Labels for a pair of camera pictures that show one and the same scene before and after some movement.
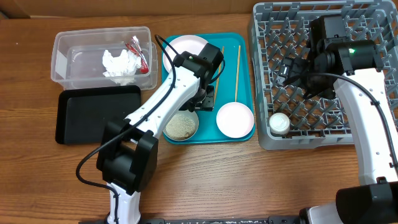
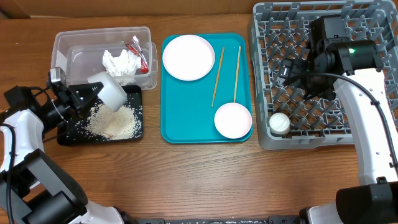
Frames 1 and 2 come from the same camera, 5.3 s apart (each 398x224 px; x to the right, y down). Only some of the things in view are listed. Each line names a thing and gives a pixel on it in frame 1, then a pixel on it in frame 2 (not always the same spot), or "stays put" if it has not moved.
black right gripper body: x=299 y=76 stays put
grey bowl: x=181 y=126 -> x=112 y=94
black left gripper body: x=204 y=99 -> x=62 y=109
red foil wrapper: x=135 y=46 stays put
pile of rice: x=180 y=127 -> x=123 y=123
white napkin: x=121 y=68 stays put
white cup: x=279 y=123 stays put
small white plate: x=235 y=119 stays put
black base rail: x=272 y=219 stays put
